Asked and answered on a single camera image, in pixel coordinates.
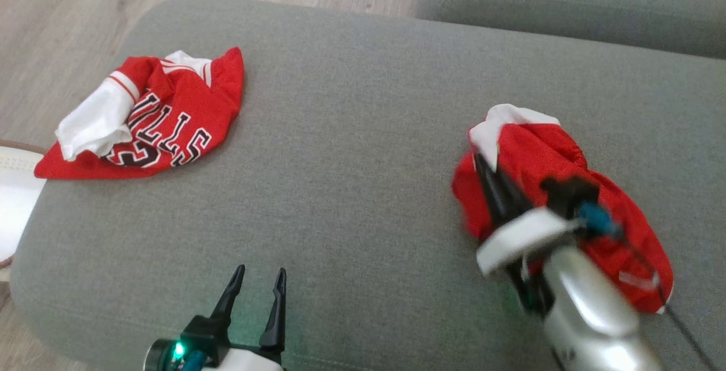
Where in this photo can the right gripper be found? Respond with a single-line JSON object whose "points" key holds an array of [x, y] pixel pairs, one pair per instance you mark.
{"points": [[524, 240]]}

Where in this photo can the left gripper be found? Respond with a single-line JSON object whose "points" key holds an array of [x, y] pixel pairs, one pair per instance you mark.
{"points": [[207, 334]]}

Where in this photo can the red and white garment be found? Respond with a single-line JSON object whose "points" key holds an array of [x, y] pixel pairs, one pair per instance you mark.
{"points": [[539, 150]]}

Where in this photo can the red Bulls jersey white sleeves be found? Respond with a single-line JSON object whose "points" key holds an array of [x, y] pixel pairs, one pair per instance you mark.
{"points": [[198, 104]]}

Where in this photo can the grey fabric sofa seat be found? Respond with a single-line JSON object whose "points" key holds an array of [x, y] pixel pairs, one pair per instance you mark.
{"points": [[363, 150]]}

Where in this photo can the grey sofa cushion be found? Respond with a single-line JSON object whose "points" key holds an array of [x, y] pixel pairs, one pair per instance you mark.
{"points": [[578, 2]]}

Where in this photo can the white perforated laundry basket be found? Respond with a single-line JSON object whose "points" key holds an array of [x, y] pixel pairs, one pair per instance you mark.
{"points": [[14, 201]]}

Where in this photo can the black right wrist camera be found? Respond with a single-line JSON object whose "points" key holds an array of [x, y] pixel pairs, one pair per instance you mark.
{"points": [[570, 192]]}

